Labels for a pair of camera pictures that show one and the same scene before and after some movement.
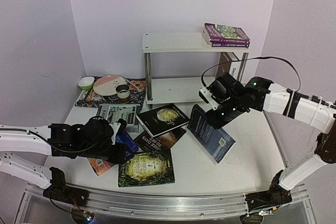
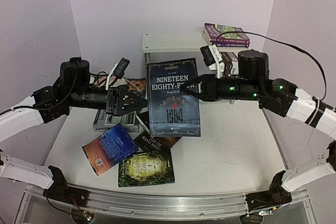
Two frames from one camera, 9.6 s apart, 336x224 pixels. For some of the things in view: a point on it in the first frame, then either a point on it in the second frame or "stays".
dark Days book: (161, 143) stays
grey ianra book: (113, 113) stays
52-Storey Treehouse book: (240, 45) stays
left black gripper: (119, 158) → (121, 109)
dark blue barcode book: (217, 141) → (172, 113)
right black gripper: (214, 117) → (211, 87)
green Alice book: (147, 169) stays
